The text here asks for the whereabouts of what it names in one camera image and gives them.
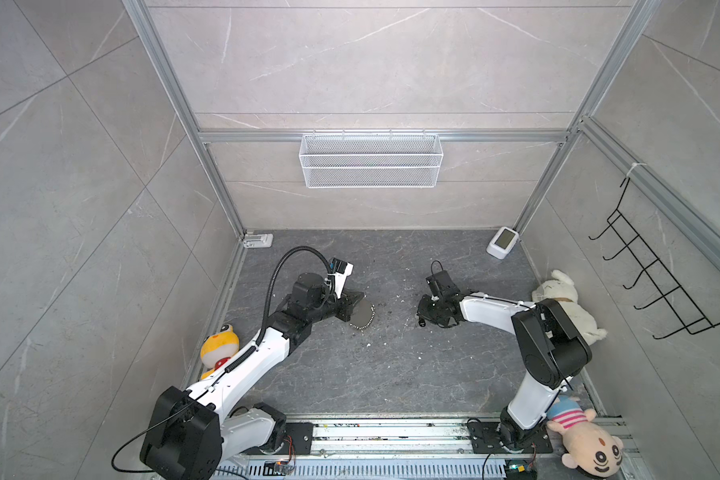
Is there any white digital timer device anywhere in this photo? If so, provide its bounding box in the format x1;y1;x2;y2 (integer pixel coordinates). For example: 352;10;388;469
486;226;519;260

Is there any yellow plush duck toy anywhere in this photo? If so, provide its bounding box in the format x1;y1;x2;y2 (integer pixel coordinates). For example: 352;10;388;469
200;324;239;379

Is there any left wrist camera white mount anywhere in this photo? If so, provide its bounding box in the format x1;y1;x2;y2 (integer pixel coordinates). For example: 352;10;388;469
327;258;354;299

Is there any white wall socket box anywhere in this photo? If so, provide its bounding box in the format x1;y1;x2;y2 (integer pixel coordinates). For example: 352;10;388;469
242;233;274;249

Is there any white wire mesh basket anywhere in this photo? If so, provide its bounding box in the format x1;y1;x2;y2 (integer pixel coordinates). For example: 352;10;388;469
299;133;444;189

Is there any white plush dog toy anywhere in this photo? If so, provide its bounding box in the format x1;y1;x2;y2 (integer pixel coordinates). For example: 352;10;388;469
531;269;608;345

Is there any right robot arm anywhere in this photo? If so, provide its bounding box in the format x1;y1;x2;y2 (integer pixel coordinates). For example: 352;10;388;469
417;269;592;452

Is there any beige plush doll striped shirt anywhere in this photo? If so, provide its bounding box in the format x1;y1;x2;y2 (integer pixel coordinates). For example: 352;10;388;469
546;395;624;479

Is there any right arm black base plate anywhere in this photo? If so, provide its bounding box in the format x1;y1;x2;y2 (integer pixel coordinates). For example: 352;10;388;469
465;418;554;455

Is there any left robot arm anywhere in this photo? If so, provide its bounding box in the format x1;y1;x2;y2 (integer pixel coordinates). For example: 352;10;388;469
136;245;365;479

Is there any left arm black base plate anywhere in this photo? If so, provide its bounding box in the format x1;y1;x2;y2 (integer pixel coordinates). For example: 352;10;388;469
244;422;315;455

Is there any black wire hook rack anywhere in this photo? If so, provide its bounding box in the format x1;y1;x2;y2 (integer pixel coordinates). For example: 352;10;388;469
588;179;720;340

